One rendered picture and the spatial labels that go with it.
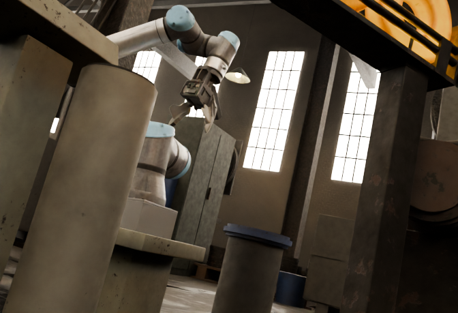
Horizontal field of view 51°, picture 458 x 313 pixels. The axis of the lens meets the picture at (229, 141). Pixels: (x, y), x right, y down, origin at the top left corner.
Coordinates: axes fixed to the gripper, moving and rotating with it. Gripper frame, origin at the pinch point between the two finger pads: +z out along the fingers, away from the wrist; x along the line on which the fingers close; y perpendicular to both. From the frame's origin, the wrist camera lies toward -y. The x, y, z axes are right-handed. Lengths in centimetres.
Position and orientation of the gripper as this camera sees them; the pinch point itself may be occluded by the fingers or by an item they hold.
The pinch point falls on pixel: (187, 131)
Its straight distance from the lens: 143.6
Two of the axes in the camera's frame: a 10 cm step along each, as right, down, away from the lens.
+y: -4.3, -5.2, -7.3
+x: 8.1, 1.3, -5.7
